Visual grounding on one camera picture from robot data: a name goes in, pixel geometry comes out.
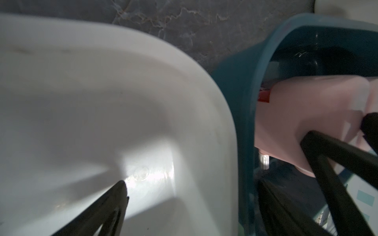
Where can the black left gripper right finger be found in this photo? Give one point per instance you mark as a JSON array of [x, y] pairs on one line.
[[281, 217]]

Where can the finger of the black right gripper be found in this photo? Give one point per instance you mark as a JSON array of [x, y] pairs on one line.
[[319, 149], [369, 128]]

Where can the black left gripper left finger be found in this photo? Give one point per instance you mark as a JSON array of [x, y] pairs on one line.
[[106, 214]]

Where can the pink pencil sharpener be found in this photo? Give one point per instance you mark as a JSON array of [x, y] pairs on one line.
[[333, 105]]

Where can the dark teal storage box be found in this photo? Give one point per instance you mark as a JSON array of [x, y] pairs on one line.
[[305, 44]]

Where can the white plastic storage box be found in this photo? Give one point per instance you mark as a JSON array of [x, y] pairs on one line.
[[85, 106]]

